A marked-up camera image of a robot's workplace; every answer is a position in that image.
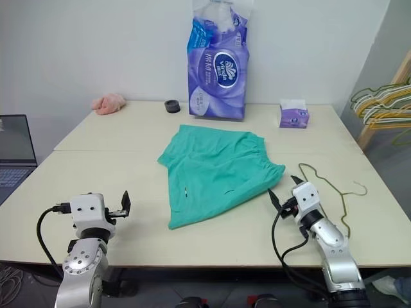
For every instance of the small purple tissue pack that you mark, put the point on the small purple tissue pack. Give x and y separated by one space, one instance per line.
293 117

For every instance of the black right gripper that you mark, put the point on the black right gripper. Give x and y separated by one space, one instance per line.
289 208

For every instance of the dark rounded shape red trim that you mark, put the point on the dark rounded shape red trim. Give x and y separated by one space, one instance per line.
191 303
263 301

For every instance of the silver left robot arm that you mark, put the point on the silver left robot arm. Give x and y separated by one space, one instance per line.
80 263

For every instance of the large purple tissue pack bag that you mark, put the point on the large purple tissue pack bag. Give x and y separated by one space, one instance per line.
218 80

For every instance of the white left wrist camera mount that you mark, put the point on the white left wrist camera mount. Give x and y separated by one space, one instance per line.
86 205

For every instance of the green shorts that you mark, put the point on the green shorts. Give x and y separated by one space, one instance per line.
218 173

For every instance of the black table leg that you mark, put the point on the black table leg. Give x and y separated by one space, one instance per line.
122 284

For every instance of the white plastic bag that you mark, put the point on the white plastic bag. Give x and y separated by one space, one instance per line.
385 285

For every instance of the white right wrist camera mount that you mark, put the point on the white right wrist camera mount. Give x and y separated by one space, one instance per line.
305 195

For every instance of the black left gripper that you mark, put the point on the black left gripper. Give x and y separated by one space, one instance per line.
117 213

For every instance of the wooden clothes rack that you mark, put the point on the wooden clothes rack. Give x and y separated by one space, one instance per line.
364 134

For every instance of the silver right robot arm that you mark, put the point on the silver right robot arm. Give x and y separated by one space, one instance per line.
334 244

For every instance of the black round cap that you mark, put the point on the black round cap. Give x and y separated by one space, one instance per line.
172 107

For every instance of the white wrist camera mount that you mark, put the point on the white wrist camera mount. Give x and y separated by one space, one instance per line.
86 205
305 195

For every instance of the pink cloth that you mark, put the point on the pink cloth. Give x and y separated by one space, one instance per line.
107 104

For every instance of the grey laptop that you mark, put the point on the grey laptop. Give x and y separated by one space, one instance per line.
13 144

